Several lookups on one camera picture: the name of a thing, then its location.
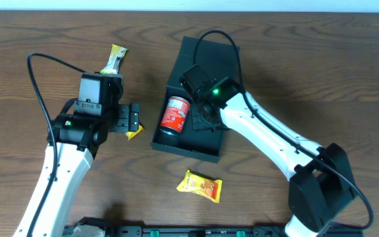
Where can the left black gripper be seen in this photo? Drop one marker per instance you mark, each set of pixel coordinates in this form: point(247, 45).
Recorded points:
point(129, 117)

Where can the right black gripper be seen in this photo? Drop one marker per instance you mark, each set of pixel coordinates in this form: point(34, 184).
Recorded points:
point(202, 119)

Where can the red Pringles can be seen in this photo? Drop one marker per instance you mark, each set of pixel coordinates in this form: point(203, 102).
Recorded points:
point(174, 116)

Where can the dark green box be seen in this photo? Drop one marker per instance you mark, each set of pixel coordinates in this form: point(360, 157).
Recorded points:
point(196, 140)

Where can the green yellow snack bar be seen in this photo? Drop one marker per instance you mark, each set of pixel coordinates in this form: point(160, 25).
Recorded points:
point(117, 53)

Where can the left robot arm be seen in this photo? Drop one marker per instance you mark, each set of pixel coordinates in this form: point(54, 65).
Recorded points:
point(74, 137)

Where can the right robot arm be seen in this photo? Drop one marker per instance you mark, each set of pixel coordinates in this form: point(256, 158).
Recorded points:
point(320, 178)

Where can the small yellow snack packet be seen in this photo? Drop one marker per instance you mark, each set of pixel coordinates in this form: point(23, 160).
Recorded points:
point(131, 135)

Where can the orange yellow snack bag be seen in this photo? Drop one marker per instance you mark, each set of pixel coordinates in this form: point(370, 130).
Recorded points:
point(206, 187)

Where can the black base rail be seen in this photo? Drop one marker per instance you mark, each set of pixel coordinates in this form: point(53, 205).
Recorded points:
point(91, 226)

